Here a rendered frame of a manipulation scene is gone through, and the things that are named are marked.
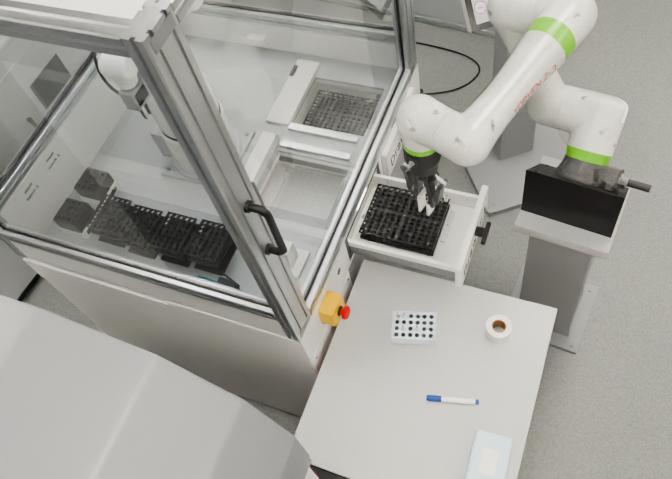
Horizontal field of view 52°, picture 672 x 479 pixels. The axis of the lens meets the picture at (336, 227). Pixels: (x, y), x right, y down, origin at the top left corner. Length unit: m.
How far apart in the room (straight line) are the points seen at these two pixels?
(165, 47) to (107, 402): 0.49
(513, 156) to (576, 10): 1.54
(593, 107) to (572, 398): 1.16
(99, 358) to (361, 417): 1.04
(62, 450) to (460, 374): 1.20
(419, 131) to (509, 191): 1.58
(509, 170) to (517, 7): 1.45
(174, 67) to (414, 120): 0.68
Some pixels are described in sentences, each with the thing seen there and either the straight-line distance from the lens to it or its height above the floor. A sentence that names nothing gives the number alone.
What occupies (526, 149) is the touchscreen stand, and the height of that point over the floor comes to 0.06.
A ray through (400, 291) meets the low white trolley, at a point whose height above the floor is 0.76.
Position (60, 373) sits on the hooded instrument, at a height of 1.76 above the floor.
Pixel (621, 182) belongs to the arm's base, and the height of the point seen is 0.92.
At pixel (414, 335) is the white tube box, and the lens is 1.95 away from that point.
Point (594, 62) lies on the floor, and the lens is 3.67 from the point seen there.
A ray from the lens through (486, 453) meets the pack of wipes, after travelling 1.84.
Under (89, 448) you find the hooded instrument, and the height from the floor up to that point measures 1.74.
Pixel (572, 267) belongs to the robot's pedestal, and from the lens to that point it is 2.35.
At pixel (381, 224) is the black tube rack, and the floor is 0.90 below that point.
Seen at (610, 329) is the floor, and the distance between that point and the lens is 2.88.
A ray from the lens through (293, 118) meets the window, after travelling 1.49.
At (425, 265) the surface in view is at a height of 0.87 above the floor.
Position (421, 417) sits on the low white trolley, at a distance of 1.91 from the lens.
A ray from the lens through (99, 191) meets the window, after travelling 1.55.
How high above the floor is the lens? 2.59
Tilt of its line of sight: 57 degrees down
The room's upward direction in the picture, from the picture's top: 17 degrees counter-clockwise
